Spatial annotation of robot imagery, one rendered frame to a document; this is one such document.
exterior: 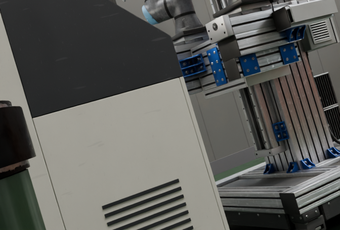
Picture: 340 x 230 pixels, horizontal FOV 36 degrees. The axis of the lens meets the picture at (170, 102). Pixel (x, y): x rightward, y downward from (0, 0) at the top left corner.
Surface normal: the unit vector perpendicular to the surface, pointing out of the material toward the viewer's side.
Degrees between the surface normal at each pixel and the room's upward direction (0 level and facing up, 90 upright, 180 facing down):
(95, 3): 90
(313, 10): 90
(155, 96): 90
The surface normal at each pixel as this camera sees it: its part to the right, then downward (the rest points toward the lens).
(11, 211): 0.88, -0.27
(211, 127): 0.47, -0.15
